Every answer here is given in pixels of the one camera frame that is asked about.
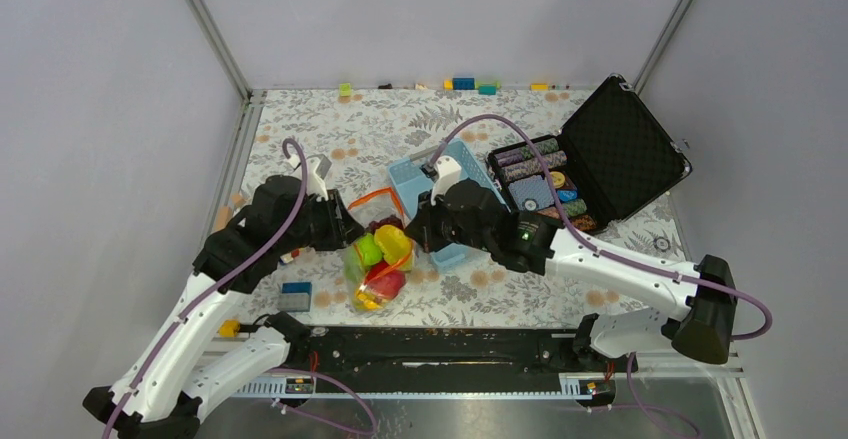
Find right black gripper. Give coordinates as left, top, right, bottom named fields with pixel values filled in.
left=404, top=187, right=494, bottom=254

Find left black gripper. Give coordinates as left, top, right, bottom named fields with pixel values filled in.
left=277, top=188, right=368, bottom=255

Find yellow mango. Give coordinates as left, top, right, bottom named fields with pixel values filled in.
left=374, top=224, right=414, bottom=271

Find dark purple grapes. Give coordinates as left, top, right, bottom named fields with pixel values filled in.
left=366, top=215, right=404, bottom=234

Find green pepper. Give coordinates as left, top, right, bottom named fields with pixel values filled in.
left=349, top=233, right=383, bottom=271

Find light blue plastic basket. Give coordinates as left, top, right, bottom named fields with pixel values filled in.
left=388, top=139, right=506, bottom=273

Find clear zip top bag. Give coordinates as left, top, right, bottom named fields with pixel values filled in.
left=343, top=187, right=416, bottom=312

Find red apple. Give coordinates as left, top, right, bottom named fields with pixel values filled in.
left=364, top=261, right=406, bottom=301

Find yellow banana bunch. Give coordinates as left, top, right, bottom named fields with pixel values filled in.
left=352, top=288, right=392, bottom=311

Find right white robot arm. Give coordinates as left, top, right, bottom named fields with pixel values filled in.
left=405, top=179, right=737, bottom=371

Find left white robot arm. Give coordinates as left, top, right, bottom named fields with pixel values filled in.
left=83, top=175, right=364, bottom=438

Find blue grey block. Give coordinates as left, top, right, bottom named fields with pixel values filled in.
left=277, top=282, right=313, bottom=313

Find floral table mat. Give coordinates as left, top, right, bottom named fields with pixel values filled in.
left=217, top=88, right=710, bottom=330

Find wooden block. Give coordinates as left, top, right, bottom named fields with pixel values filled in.
left=211, top=205, right=234, bottom=233

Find blue yellow toy bricks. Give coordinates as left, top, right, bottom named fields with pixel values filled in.
left=443, top=77, right=501, bottom=96

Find black poker chip case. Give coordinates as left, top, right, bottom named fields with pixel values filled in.
left=486, top=74, right=692, bottom=234

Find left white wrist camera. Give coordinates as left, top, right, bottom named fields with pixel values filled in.
left=304, top=154, right=332, bottom=201

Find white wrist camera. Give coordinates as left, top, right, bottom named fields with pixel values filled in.
left=304, top=154, right=332, bottom=201
left=422, top=155, right=462, bottom=206

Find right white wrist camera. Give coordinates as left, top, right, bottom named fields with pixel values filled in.
left=422, top=155, right=462, bottom=206

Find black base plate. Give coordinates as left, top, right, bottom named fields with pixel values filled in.
left=282, top=326, right=627, bottom=394

